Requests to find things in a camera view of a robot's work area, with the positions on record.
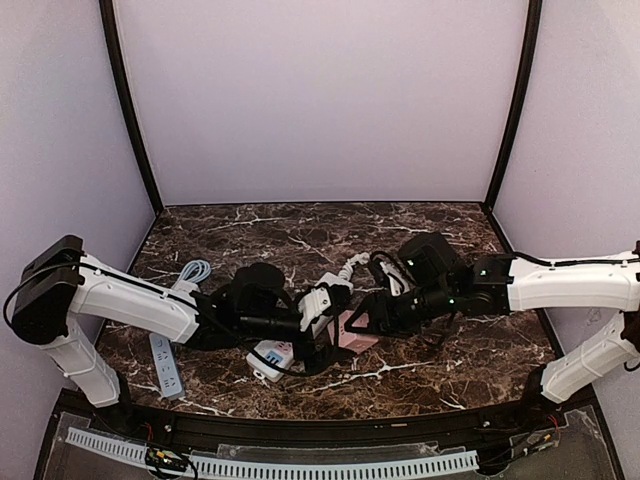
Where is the left black frame post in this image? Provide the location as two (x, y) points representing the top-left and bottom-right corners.
(98, 0), (164, 216)

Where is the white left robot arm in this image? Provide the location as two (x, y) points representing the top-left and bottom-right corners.
(2, 235), (351, 409)

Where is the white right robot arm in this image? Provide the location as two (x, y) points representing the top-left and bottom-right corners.
(345, 232), (639, 408)

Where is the white slotted cable duct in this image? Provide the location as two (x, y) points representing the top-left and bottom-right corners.
(65, 427), (479, 479)

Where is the black frame post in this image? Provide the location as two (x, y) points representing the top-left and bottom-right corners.
(98, 0), (164, 216)
(482, 0), (543, 215)

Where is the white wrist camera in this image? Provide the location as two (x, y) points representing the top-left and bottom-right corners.
(297, 286), (331, 332)
(375, 259), (411, 297)

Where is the pink cube socket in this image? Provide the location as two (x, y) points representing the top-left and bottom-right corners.
(327, 309), (379, 355)

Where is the black front rail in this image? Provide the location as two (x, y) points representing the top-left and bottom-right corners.
(59, 389), (571, 451)

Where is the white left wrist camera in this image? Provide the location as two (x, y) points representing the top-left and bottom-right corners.
(297, 286), (331, 332)

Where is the blue power strip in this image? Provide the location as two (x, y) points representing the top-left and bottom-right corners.
(149, 333), (185, 400)

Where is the white multicolour power strip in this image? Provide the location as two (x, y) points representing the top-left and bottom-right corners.
(246, 267), (354, 382)

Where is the small circuit board left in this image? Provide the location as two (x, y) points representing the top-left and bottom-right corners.
(144, 447), (189, 472)

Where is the right black frame post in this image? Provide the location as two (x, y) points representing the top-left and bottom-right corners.
(482, 0), (543, 215)

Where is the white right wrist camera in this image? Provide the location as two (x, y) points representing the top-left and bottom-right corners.
(375, 259), (411, 297)

